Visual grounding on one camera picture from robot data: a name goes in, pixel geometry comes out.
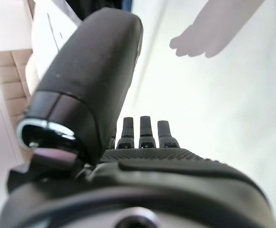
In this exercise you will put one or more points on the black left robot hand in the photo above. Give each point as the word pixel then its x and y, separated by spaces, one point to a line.
pixel 85 71

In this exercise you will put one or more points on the black garment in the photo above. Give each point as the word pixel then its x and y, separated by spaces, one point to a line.
pixel 90 7

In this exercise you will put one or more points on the blue garment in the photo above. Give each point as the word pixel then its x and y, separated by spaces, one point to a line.
pixel 127 4

